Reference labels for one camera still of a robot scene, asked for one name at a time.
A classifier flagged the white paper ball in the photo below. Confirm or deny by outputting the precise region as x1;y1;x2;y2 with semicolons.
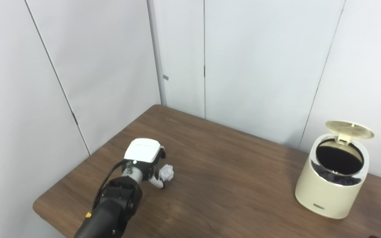
159;164;174;181

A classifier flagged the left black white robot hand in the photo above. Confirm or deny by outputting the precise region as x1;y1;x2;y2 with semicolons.
124;139;167;189

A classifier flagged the cream-colored round bin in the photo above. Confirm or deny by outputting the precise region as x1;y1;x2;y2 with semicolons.
295;133;369;219

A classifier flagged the cream round bin lid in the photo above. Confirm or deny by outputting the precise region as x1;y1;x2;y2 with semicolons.
325;121;374;143

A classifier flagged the black bin liner bag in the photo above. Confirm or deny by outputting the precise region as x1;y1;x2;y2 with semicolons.
311;140;364;186

